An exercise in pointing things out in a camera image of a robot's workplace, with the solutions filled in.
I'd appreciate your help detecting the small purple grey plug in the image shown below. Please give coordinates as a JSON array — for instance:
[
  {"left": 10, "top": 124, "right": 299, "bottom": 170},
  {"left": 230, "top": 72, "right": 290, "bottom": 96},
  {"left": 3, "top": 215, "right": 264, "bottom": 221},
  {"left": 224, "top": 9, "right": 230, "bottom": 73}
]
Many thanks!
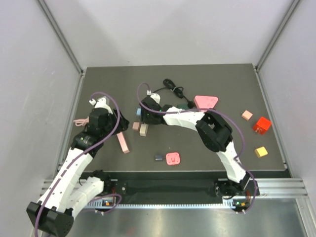
[{"left": 155, "top": 155, "right": 164, "bottom": 161}]

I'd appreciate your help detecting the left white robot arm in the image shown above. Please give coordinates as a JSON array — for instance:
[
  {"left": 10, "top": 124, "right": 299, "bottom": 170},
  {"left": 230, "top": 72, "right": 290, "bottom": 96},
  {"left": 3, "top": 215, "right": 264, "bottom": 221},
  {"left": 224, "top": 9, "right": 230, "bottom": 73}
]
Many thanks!
[{"left": 27, "top": 93, "right": 129, "bottom": 237}]

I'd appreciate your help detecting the left aluminium frame post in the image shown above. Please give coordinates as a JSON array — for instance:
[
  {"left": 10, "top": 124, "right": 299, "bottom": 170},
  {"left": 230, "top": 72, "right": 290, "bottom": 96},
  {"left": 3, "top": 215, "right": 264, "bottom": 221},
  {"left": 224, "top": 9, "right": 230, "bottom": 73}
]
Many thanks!
[{"left": 36, "top": 0, "right": 83, "bottom": 75}]

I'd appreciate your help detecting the small pink usb plug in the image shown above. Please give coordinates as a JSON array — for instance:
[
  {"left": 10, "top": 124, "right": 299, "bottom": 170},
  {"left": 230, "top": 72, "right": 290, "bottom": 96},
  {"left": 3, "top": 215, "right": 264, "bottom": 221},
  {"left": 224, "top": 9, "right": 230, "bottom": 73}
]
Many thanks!
[{"left": 165, "top": 152, "right": 181, "bottom": 165}]

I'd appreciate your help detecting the blue plug adapter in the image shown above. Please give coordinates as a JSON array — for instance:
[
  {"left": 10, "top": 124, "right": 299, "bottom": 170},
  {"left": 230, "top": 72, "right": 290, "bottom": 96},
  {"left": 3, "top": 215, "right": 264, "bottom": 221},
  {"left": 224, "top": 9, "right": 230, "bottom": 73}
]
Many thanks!
[{"left": 136, "top": 108, "right": 141, "bottom": 120}]

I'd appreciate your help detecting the right aluminium frame post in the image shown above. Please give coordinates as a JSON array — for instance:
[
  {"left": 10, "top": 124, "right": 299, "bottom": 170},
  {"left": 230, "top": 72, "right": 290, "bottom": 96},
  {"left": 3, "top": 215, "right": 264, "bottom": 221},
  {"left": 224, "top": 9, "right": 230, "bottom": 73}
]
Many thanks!
[{"left": 254, "top": 0, "right": 301, "bottom": 72}]

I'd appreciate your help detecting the yellow orange plug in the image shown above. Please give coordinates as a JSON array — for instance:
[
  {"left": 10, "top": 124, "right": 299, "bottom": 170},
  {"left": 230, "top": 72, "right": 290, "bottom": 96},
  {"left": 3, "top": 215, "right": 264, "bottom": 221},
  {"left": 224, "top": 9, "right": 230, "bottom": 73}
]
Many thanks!
[{"left": 254, "top": 147, "right": 268, "bottom": 158}]

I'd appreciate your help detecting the dark green cube socket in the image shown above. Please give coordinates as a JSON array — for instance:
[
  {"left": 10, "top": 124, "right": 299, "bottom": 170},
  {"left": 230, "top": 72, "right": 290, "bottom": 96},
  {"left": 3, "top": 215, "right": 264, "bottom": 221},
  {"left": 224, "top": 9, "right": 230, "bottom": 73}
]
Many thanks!
[{"left": 176, "top": 103, "right": 189, "bottom": 110}]

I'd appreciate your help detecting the aluminium frame post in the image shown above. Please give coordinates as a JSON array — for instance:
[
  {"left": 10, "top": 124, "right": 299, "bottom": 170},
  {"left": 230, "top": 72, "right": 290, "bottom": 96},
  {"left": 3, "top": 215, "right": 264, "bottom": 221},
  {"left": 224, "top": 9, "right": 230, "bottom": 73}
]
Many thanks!
[
  {"left": 254, "top": 0, "right": 301, "bottom": 72},
  {"left": 36, "top": 0, "right": 83, "bottom": 75}
]

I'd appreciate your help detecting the black power cable with plug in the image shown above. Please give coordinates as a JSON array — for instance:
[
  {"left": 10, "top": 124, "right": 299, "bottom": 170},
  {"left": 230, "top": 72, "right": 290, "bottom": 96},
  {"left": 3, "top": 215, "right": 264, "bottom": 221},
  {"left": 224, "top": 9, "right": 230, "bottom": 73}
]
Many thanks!
[{"left": 153, "top": 79, "right": 194, "bottom": 109}]

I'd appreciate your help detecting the pink triangular socket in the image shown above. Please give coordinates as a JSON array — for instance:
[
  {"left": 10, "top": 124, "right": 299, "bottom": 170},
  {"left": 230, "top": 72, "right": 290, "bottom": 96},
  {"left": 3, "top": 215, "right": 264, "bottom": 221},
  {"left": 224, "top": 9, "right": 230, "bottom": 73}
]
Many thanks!
[{"left": 194, "top": 95, "right": 219, "bottom": 109}]

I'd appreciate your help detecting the grey slotted cable duct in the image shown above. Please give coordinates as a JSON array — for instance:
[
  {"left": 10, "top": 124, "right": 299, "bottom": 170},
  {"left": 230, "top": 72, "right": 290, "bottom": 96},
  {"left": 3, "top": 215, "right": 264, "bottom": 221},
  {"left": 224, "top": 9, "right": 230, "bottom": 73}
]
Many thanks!
[{"left": 84, "top": 199, "right": 246, "bottom": 210}]

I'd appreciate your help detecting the red cube plug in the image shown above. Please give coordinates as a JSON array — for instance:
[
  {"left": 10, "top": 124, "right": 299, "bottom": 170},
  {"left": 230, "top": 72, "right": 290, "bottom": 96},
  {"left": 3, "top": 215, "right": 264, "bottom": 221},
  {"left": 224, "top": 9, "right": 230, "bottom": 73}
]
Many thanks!
[{"left": 252, "top": 117, "right": 272, "bottom": 135}]

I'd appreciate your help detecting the pink usb cable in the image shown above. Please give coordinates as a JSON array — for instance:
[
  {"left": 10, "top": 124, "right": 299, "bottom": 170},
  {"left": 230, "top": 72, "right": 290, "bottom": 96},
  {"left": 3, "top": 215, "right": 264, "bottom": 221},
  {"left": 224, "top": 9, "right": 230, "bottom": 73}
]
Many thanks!
[{"left": 73, "top": 118, "right": 90, "bottom": 127}]

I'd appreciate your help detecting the pink long power strip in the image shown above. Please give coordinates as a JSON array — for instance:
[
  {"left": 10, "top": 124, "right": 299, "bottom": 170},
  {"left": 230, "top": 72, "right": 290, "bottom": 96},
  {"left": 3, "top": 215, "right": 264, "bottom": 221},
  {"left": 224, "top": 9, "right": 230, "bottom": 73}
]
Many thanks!
[{"left": 117, "top": 132, "right": 129, "bottom": 154}]

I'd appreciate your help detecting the peach plug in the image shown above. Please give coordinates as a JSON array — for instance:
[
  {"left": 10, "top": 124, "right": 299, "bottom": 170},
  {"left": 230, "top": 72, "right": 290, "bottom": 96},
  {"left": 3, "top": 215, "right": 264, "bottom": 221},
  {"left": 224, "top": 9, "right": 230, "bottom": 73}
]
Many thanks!
[{"left": 241, "top": 110, "right": 253, "bottom": 121}]

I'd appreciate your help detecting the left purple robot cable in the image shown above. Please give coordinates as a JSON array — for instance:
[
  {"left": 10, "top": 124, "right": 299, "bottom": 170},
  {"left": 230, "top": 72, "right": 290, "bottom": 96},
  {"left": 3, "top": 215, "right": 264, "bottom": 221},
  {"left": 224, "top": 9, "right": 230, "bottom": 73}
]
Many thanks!
[{"left": 33, "top": 92, "right": 122, "bottom": 237}]

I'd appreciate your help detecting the small pink plug adapter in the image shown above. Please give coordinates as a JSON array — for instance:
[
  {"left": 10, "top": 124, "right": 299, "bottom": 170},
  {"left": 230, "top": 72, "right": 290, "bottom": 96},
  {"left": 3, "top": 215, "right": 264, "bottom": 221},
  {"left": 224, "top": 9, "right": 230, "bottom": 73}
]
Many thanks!
[{"left": 132, "top": 122, "right": 140, "bottom": 131}]

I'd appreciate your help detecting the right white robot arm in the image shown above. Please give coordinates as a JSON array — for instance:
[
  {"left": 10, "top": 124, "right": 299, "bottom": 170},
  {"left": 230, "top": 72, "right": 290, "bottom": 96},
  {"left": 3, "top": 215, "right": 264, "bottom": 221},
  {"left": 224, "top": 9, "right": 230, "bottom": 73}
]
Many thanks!
[{"left": 139, "top": 91, "right": 253, "bottom": 196}]

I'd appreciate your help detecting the beige power strip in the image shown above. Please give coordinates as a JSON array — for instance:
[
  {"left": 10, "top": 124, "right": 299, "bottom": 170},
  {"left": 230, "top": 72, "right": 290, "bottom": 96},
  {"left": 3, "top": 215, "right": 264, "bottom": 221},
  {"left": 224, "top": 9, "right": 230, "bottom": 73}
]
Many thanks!
[{"left": 139, "top": 123, "right": 149, "bottom": 137}]

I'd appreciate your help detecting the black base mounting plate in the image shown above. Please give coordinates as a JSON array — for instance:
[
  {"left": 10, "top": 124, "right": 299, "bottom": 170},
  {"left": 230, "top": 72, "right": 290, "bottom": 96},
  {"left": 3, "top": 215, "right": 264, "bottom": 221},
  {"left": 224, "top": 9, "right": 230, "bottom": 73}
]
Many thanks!
[{"left": 80, "top": 170, "right": 250, "bottom": 197}]

